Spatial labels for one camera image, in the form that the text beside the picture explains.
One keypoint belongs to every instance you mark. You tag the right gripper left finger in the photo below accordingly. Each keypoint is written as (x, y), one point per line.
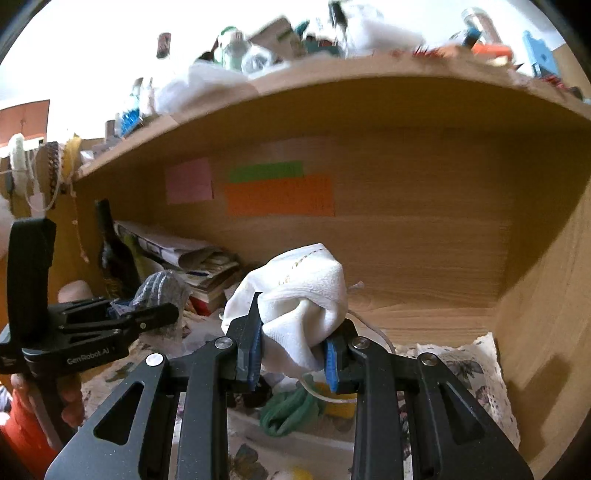
(169, 418)

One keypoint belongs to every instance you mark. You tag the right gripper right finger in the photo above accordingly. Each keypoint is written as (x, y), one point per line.
(417, 400)

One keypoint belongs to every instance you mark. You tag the green knitted item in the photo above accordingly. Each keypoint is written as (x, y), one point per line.
(289, 411)

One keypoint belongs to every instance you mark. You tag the white cloth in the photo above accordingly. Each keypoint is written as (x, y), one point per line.
(302, 298)

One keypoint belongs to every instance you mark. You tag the grey knitted item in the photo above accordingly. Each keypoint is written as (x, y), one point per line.
(159, 288)

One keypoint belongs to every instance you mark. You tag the person's left hand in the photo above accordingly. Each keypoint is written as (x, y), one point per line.
(69, 389)

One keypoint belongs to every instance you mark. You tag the clear plastic storage box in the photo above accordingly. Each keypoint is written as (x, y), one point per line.
(324, 447)

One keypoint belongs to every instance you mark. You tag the dark wine bottle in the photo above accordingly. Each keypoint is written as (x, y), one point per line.
(115, 258)

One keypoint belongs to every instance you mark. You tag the stack of papers and books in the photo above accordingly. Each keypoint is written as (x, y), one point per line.
(208, 271)

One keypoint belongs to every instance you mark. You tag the yellow white plush ball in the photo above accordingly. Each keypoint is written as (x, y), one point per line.
(297, 473)

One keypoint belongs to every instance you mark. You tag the orange paper note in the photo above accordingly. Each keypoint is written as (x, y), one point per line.
(310, 195)

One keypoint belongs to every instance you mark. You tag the pink paper note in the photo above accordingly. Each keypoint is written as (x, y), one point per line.
(188, 182)

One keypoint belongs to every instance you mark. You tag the green paper strip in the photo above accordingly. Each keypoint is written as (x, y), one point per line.
(266, 171)

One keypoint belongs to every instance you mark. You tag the wooden shelf board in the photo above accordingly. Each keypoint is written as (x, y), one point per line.
(325, 96)

